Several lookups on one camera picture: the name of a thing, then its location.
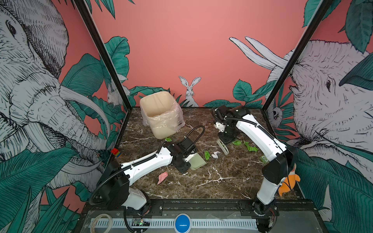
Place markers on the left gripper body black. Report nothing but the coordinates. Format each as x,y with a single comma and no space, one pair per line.
183,166

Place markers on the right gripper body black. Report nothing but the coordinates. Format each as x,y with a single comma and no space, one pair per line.
228,135

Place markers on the light green hand brush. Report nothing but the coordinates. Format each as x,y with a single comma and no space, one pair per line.
223,147

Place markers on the light green dustpan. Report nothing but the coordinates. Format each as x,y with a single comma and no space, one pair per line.
196,161

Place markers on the cream trash bin with bag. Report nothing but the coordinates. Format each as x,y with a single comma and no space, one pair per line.
162,114

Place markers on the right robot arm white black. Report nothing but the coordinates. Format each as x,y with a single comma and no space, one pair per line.
279,159

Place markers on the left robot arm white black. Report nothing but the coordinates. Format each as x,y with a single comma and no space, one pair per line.
114,187

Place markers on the green paper scrap far right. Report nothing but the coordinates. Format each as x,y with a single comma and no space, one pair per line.
251,148

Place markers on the white paper scrap right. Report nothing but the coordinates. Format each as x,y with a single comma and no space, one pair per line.
216,154

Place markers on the green paper scrap centre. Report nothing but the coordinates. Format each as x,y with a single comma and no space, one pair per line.
207,155

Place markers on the pink paper scrap lower left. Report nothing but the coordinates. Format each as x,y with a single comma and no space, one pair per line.
162,177

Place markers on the orange plush toy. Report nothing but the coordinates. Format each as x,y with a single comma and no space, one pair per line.
289,183

